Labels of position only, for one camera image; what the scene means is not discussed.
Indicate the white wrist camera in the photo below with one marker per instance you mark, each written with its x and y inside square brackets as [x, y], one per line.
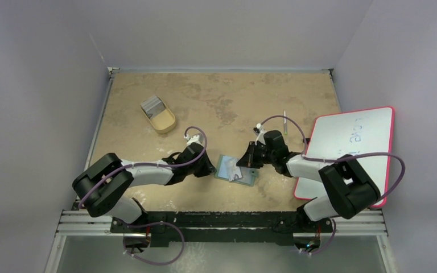
[259, 131]
[197, 138]

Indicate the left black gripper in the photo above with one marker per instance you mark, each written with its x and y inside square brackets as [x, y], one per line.
[208, 168]

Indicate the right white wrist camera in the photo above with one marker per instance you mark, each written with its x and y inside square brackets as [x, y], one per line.
[259, 131]

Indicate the stack of cards in tray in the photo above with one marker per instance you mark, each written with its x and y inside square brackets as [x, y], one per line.
[153, 106]

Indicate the black base frame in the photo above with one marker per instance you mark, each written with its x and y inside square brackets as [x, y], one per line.
[281, 228]

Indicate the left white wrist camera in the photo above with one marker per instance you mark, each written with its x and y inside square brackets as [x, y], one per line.
[197, 138]

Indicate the pink framed whiteboard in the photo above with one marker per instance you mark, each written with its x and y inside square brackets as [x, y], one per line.
[353, 132]

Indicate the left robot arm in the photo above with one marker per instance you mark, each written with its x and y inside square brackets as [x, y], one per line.
[101, 188]

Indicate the white marker pen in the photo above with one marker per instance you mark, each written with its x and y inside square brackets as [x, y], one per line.
[285, 130]

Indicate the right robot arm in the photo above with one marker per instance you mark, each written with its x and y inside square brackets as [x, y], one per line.
[349, 189]

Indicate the green card holder wallet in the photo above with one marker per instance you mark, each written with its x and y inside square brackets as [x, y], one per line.
[248, 174]

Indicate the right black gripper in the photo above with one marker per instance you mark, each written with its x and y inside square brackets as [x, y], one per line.
[251, 156]

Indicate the beige oval tray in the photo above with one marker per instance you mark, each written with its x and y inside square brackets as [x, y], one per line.
[164, 122]

